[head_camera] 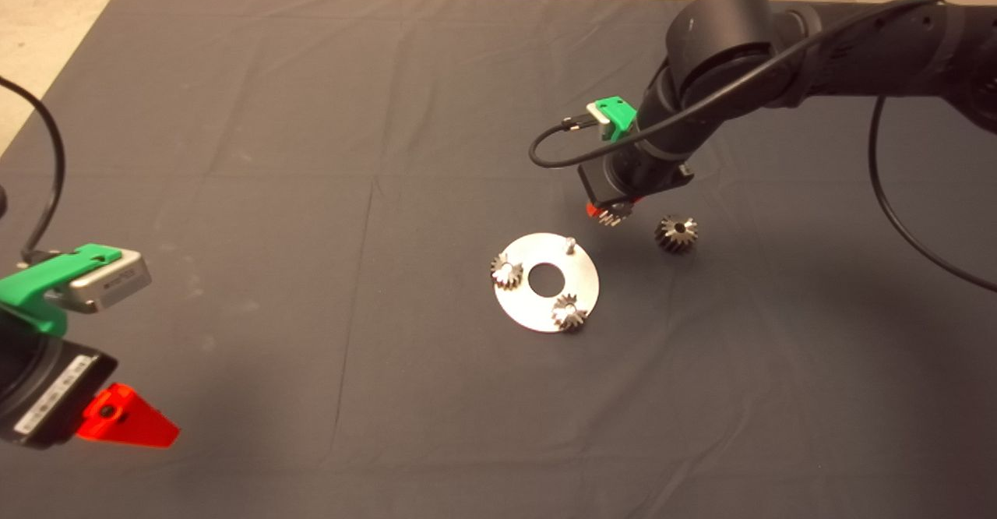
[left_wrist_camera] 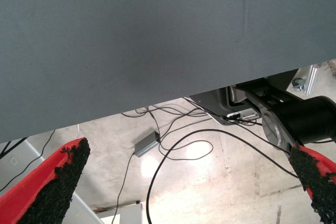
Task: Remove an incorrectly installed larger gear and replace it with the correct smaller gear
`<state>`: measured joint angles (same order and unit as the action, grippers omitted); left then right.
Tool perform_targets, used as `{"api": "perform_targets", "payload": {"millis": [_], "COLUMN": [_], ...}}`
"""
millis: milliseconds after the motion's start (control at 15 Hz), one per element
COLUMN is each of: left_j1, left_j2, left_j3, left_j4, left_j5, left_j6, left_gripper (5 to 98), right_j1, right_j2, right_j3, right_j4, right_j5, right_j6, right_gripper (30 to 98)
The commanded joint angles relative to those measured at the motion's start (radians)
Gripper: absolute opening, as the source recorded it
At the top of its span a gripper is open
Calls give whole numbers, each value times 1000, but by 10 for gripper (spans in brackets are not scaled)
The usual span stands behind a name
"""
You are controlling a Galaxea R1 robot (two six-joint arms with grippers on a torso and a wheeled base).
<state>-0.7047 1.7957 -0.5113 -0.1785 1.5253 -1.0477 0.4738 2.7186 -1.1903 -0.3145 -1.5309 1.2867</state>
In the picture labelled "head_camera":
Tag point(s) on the green right camera mount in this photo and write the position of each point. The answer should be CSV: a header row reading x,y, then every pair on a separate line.
x,y
619,118

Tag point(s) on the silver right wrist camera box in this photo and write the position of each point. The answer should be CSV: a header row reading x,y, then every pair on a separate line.
x,y
598,118

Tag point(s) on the smaller steel gear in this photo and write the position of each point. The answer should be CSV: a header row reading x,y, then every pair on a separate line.
x,y
615,213

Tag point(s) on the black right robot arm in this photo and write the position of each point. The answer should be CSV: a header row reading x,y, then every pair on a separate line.
x,y
724,28

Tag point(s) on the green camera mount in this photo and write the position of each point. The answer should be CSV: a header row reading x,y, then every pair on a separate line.
x,y
31,285
619,118

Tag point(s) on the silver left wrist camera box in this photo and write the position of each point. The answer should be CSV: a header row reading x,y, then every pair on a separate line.
x,y
113,281

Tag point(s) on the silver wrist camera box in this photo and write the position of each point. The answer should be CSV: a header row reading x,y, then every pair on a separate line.
x,y
113,281
598,118

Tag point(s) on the round metal plate with hole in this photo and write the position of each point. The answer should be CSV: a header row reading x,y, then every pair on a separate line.
x,y
518,305

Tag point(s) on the larger steel gear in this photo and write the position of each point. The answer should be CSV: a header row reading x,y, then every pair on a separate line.
x,y
688,236

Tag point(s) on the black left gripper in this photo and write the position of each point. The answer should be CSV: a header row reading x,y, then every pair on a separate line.
x,y
47,394

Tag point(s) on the dark grey table cloth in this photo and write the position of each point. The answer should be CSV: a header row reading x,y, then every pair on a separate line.
x,y
311,192

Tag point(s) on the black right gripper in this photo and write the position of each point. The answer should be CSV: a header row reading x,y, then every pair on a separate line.
x,y
635,186

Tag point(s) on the green left camera mount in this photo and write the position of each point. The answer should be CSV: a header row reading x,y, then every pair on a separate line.
x,y
31,285

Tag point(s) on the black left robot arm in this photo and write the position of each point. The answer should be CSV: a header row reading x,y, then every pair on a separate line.
x,y
15,347

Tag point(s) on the small steel gear on pin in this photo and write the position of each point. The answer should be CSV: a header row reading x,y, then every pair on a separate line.
x,y
506,273
568,315

